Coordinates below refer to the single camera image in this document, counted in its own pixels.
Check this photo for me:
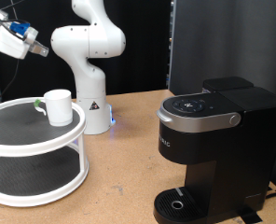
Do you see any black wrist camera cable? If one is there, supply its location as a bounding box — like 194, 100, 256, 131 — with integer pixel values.
0, 0, 32, 41

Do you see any black hanging cable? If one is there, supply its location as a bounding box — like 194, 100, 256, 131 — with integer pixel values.
0, 59, 21, 104

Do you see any aluminium frame post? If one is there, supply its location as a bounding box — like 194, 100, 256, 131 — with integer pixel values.
167, 0, 178, 91

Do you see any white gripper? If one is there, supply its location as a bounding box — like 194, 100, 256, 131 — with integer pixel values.
0, 7, 49, 61

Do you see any white mug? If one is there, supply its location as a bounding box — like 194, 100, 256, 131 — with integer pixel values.
34, 89, 74, 127

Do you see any white two-tier turntable shelf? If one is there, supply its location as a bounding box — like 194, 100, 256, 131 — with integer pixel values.
0, 96, 90, 208

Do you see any black Keurig coffee machine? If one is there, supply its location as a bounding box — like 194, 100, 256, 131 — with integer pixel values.
153, 77, 276, 224

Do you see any black power cord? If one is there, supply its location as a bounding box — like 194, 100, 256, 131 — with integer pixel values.
264, 186, 276, 200

